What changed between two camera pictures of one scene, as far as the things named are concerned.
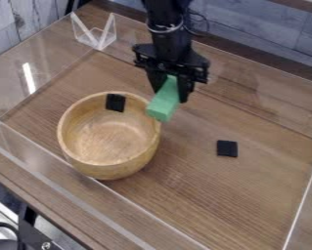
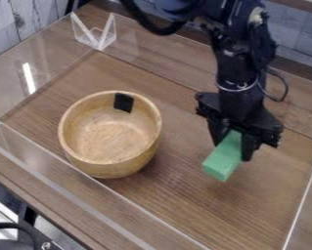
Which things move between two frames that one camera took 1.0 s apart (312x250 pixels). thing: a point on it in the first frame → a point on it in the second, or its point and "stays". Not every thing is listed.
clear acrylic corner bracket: [91, 36] stays
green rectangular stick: [163, 105] → [223, 160]
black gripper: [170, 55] → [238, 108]
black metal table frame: [30, 238] stays
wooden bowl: [108, 145] stays
